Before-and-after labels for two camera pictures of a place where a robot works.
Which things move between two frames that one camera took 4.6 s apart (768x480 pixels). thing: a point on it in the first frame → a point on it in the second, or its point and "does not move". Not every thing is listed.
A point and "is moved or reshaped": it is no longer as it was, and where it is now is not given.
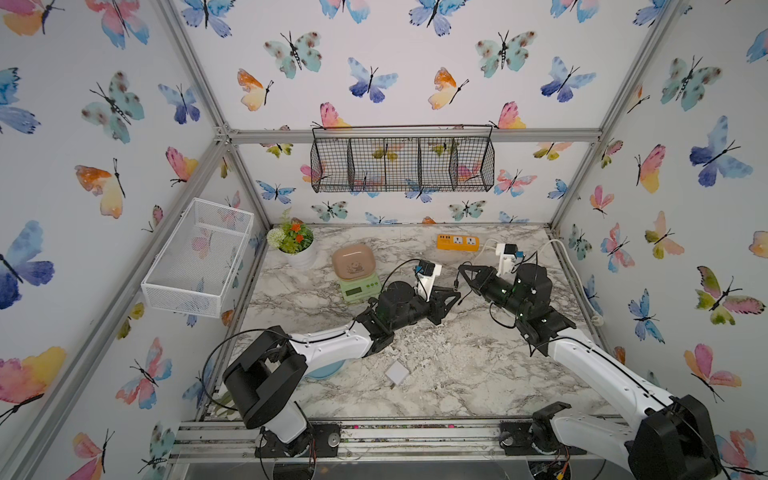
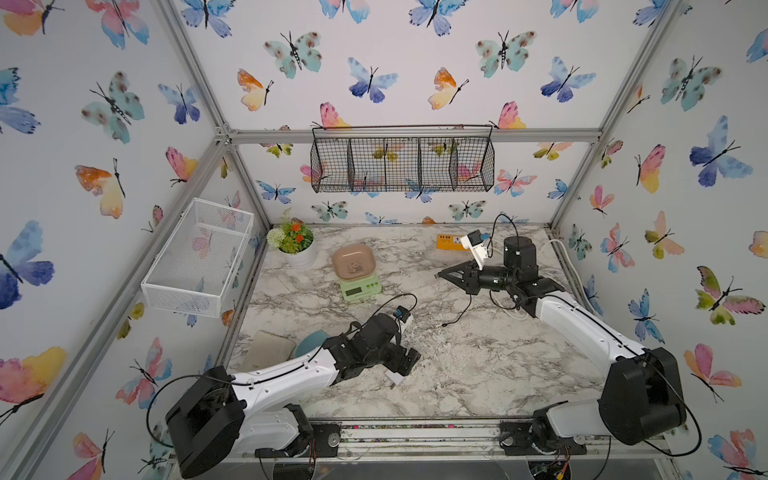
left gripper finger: x=437 y=315 → x=397 y=364
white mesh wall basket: x=197 y=259 does not move
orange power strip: x=458 y=243 does not move
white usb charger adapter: x=397 y=372 does not move
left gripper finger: x=443 y=298 → x=409 y=361
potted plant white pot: x=294 y=240 does not move
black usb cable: x=456 y=285 is moved or reshaped
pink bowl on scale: x=354 y=261 does not move
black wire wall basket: x=401 y=158 does not move
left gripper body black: x=414 y=313 → x=386 y=353
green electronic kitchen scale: x=361 y=290 does not move
